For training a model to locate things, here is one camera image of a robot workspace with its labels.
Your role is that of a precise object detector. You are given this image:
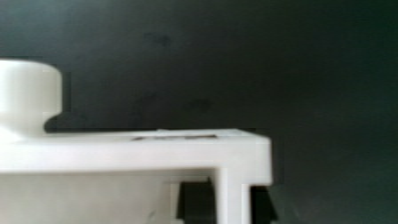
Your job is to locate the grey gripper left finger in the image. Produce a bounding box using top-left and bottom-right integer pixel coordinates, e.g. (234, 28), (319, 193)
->
(176, 181), (216, 224)

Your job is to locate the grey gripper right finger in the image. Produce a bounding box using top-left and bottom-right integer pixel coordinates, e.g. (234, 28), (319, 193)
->
(250, 185), (280, 224)

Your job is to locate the white drawer box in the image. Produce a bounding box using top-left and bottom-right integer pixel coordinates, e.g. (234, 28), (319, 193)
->
(0, 59), (273, 224)

